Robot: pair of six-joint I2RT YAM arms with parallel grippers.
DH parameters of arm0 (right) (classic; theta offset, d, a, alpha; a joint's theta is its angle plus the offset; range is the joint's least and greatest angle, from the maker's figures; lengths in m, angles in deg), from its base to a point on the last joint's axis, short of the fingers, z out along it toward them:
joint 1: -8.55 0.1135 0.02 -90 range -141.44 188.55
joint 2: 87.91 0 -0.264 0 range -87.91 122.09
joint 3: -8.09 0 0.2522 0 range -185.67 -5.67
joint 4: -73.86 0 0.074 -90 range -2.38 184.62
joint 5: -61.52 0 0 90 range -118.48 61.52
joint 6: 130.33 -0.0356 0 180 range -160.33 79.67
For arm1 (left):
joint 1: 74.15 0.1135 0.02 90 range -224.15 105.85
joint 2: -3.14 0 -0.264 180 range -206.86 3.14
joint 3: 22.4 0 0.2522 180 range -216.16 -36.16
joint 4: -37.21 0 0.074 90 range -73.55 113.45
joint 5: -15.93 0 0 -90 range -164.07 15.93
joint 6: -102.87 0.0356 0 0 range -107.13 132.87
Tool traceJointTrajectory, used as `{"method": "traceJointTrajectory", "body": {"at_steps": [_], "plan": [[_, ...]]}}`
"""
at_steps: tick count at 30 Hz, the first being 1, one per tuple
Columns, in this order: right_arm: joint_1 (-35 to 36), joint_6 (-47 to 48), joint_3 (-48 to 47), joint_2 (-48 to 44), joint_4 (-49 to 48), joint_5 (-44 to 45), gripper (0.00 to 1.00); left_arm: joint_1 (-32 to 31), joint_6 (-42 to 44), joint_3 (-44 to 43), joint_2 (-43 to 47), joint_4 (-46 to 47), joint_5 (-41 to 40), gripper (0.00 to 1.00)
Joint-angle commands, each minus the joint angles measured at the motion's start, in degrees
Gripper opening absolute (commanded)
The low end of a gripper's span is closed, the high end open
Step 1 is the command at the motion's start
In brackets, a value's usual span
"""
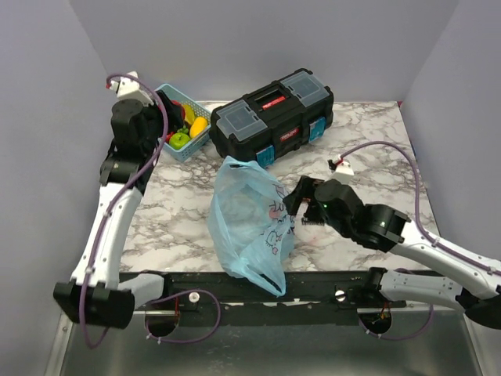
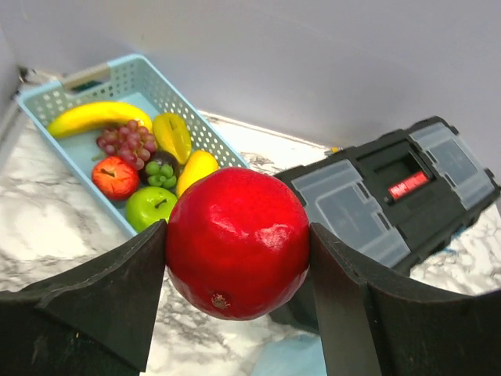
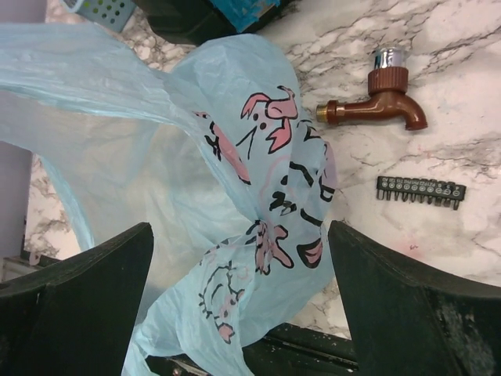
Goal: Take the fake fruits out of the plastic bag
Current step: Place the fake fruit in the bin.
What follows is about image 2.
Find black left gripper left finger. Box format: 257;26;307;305
1;220;167;372

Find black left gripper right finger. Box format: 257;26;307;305
310;223;500;375

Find light blue plastic bag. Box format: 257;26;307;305
250;334;327;376

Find green fake apple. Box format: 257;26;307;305
125;186;178;233

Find red fake fruit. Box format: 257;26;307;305
91;156;139;201

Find dark purple fake mangosteen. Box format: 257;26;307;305
139;150;180;190

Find red fake grapes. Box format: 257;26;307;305
96;119;157;171

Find yellow fake mango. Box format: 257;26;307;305
175;150;219;197

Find yellow fake banana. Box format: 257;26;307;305
45;101;153;139

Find black plastic toolbox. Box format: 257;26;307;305
269;115;501;334

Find light blue plastic basket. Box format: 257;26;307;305
16;53;251;239

